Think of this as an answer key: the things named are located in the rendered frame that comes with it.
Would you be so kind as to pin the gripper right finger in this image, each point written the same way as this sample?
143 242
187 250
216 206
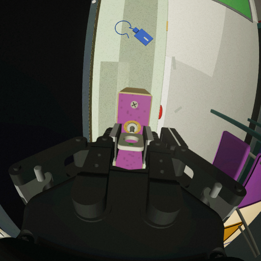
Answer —
195 163

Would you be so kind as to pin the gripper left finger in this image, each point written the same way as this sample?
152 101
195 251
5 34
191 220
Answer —
61 155

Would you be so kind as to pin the purple key holder block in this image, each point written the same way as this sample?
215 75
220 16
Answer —
140 114

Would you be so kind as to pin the purple chair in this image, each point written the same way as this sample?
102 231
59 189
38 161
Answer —
253 183
230 155

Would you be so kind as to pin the teal bar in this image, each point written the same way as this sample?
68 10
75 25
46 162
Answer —
254 122
234 122

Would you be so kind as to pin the red round button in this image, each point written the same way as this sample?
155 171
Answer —
160 112

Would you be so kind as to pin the cream and orange panel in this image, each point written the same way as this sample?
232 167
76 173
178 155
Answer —
231 228

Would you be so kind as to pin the silver cross-head screw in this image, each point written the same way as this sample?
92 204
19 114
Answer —
134 104

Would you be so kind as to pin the green board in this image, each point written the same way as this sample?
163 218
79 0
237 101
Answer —
238 7

